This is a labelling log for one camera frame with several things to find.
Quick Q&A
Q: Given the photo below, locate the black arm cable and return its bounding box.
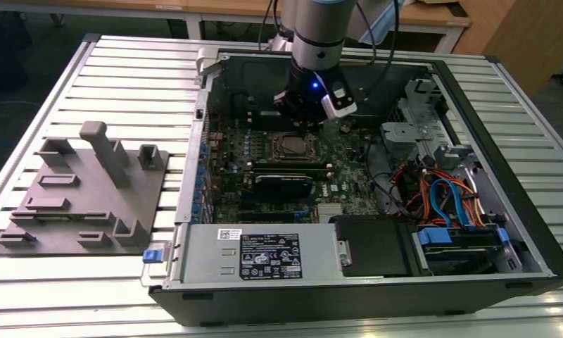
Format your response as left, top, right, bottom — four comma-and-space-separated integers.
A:
255, 0, 401, 105

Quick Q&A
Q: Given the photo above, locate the black expansion slot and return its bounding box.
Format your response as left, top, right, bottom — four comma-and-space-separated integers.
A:
236, 211, 310, 223

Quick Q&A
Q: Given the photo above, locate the silver power supply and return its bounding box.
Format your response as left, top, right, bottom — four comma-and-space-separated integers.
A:
179, 223, 343, 282

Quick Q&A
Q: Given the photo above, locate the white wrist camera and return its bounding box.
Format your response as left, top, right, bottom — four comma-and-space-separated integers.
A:
319, 80, 360, 120

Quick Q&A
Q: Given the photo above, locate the black open PC case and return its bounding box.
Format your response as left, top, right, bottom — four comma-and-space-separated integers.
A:
147, 47, 563, 327

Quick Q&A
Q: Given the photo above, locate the metal disk bay cage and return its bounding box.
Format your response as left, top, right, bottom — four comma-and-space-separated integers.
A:
379, 77, 481, 170

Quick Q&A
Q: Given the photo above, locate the silver CPU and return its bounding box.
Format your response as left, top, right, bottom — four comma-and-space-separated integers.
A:
280, 136, 310, 155

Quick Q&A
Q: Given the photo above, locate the blue wire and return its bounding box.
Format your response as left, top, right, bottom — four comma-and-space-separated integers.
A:
428, 178, 468, 228

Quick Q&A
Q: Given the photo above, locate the silver chipset heatsink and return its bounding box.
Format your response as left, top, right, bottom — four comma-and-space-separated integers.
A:
316, 202, 345, 215

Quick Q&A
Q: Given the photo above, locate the black RAM slot row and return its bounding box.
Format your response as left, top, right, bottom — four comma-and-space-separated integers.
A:
251, 160, 332, 179
248, 109, 291, 132

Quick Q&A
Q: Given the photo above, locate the hard disk in blue carrier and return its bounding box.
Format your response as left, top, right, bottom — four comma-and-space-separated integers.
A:
415, 227, 511, 275

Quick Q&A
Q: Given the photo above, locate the black wire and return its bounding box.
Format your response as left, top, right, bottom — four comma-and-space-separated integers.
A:
364, 139, 407, 216

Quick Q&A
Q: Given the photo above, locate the orange wire bundle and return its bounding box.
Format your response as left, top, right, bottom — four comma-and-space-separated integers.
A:
419, 168, 487, 226

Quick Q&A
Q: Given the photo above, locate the grey parts rack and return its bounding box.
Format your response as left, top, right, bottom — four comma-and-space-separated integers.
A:
0, 121, 170, 255

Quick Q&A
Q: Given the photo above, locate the green motherboard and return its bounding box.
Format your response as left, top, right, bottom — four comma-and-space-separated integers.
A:
204, 114, 397, 225

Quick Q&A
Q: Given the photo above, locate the wooden desk white frame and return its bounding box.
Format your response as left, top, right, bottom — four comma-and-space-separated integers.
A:
0, 0, 202, 39
186, 0, 473, 54

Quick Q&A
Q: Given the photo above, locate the black graphics card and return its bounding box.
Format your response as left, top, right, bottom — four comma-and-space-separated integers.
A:
251, 173, 314, 202

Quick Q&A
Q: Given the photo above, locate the wooden cabinet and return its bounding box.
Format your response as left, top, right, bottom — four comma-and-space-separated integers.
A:
452, 0, 563, 98

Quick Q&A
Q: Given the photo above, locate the black drive bay cover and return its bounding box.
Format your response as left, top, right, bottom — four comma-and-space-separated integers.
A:
332, 215, 421, 277

